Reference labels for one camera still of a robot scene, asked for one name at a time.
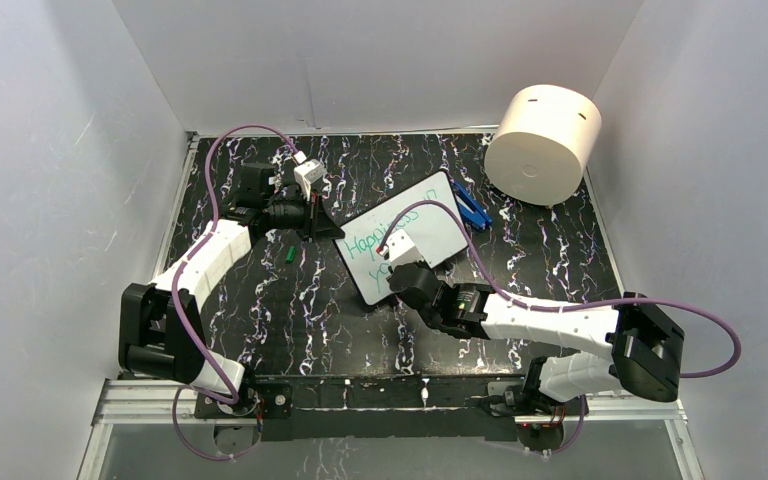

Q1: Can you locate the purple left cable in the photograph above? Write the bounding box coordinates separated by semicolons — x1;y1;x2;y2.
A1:
168;124;302;463

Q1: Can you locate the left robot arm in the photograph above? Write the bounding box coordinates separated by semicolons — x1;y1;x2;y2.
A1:
118;160;345;416

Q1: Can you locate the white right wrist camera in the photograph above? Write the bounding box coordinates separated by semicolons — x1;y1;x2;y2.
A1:
376;229;424;270

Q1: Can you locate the aluminium frame rail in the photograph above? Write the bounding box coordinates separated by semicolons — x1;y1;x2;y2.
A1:
79;376;703;479

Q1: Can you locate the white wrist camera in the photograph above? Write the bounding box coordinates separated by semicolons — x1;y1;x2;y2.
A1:
292;151;326;201
376;229;424;270

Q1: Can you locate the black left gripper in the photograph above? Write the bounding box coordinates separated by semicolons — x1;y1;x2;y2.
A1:
265;189;345;245

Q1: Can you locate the cream cylindrical container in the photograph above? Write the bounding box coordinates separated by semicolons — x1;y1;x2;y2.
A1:
484;84;602;207

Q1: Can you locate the white whiteboard black frame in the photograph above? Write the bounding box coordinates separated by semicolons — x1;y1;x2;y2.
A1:
335;170;467;305

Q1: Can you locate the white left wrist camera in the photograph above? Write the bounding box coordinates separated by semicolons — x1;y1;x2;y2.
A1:
292;151;326;201

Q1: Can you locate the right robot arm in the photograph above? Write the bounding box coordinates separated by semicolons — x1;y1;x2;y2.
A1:
388;263;684;414

